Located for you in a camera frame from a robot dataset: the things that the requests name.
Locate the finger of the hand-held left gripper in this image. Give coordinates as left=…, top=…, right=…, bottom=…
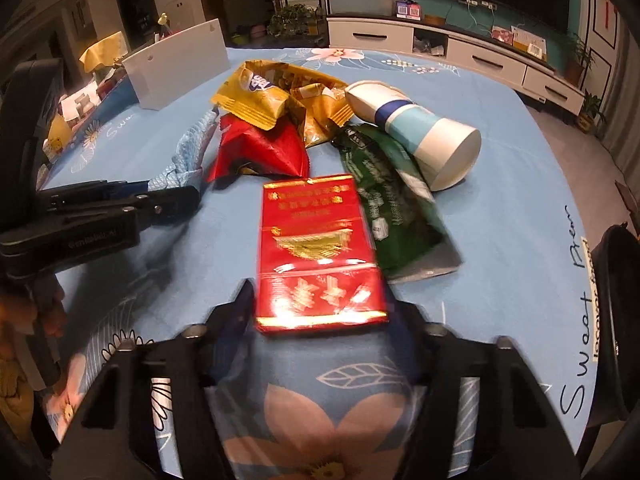
left=115, top=186, right=202, bottom=233
left=37, top=180, right=151, bottom=211

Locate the red and gold box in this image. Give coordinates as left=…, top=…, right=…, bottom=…
left=255, top=174, right=390, bottom=335

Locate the green snack packet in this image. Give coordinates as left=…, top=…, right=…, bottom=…
left=332, top=125, right=463, bottom=283

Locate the person's left hand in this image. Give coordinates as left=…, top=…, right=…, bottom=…
left=0, top=280, right=68, bottom=341

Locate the yellow bottle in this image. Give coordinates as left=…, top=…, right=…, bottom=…
left=45, top=112, right=73, bottom=161

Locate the white television cabinet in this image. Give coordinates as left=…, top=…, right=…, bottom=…
left=326, top=12, right=586, bottom=116

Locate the red snack bag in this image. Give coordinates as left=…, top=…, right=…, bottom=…
left=206, top=112, right=311, bottom=183

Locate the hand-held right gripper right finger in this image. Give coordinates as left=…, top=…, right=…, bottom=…
left=387, top=295, right=583, bottom=480

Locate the white desk calendar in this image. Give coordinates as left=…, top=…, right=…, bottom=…
left=512, top=29, right=548, bottom=58

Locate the small potted plant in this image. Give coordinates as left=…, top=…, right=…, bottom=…
left=575, top=91, right=608, bottom=135

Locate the blue face mask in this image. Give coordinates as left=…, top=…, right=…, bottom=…
left=147, top=107, right=221, bottom=193

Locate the white cardboard box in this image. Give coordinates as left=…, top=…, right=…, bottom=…
left=121, top=18, right=232, bottom=112

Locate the yellow cloth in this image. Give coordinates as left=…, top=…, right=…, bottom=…
left=79, top=30, right=125, bottom=73

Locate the white and blue paper cup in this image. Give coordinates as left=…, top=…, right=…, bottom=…
left=344, top=80, right=482, bottom=192

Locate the black plastic bucket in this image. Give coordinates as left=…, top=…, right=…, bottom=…
left=592, top=222, right=640, bottom=421

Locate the blue floral blanket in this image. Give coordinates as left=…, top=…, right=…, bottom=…
left=30, top=46, right=603, bottom=480

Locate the yellow snack packet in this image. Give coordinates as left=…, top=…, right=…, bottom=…
left=210, top=60, right=291, bottom=132

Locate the gold snack packet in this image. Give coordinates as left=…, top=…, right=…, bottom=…
left=250, top=60, right=353, bottom=150

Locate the tall potted plant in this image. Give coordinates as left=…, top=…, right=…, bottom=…
left=560, top=30, right=596, bottom=87

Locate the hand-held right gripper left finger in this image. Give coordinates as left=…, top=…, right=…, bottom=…
left=50, top=280, right=256, bottom=480

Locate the plant stand with plants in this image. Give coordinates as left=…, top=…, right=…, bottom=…
left=267, top=2, right=326, bottom=38

